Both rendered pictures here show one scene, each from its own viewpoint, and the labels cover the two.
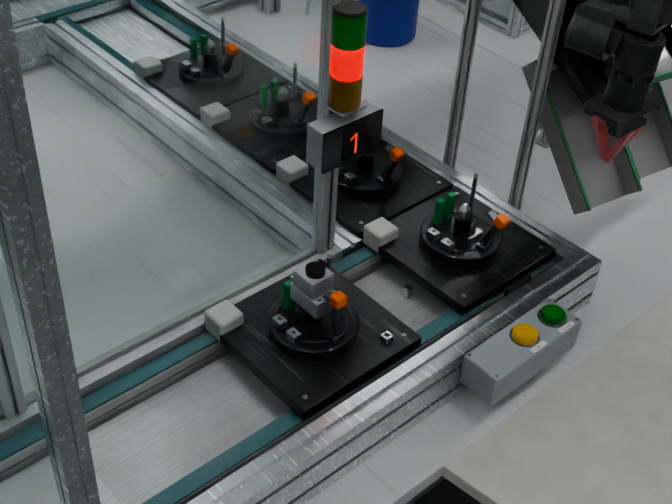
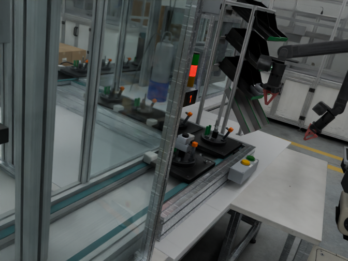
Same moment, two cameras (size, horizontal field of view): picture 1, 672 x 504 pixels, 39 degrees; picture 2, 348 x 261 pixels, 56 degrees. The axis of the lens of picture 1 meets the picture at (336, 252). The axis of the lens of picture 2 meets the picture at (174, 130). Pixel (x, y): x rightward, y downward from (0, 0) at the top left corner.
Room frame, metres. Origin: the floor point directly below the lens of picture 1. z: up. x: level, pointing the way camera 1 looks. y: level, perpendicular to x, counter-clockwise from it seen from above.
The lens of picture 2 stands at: (-0.20, 0.46, 1.62)
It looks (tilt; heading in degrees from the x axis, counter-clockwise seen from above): 21 degrees down; 343
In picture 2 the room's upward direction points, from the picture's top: 11 degrees clockwise
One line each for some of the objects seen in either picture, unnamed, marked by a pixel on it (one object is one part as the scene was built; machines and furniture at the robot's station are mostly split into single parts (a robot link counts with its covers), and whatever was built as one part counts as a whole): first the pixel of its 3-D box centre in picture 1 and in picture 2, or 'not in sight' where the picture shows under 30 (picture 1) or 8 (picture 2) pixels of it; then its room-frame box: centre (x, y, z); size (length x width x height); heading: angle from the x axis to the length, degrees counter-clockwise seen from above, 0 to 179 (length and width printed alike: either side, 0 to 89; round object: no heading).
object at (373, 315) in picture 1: (312, 332); (179, 161); (1.05, 0.03, 0.96); 0.24 x 0.24 x 0.02; 44
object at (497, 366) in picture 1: (521, 349); (243, 168); (1.07, -0.30, 0.93); 0.21 x 0.07 x 0.06; 134
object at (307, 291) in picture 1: (310, 281); (182, 140); (1.05, 0.04, 1.06); 0.08 x 0.04 x 0.07; 43
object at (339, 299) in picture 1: (333, 311); (191, 149); (1.01, 0.00, 1.04); 0.04 x 0.02 x 0.08; 44
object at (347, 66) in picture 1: (347, 58); (191, 69); (1.23, 0.00, 1.33); 0.05 x 0.05 x 0.05
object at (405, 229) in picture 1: (462, 222); (215, 133); (1.28, -0.21, 1.01); 0.24 x 0.24 x 0.13; 44
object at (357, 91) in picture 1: (345, 89); (188, 80); (1.23, 0.00, 1.28); 0.05 x 0.05 x 0.05
